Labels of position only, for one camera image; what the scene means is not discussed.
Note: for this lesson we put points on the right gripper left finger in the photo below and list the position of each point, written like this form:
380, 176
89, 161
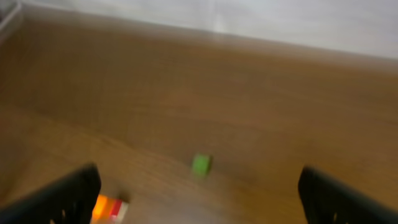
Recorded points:
62, 202

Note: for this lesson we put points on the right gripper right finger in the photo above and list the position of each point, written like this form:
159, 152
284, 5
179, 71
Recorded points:
335, 205

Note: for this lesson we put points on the orange cube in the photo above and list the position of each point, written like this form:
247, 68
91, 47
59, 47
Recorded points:
101, 208

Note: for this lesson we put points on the red cube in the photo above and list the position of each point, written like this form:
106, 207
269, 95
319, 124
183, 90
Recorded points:
115, 208

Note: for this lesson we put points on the white cube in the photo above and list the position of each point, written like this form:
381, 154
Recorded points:
123, 212

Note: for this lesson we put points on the green cube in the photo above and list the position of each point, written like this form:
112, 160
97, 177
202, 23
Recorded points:
201, 165

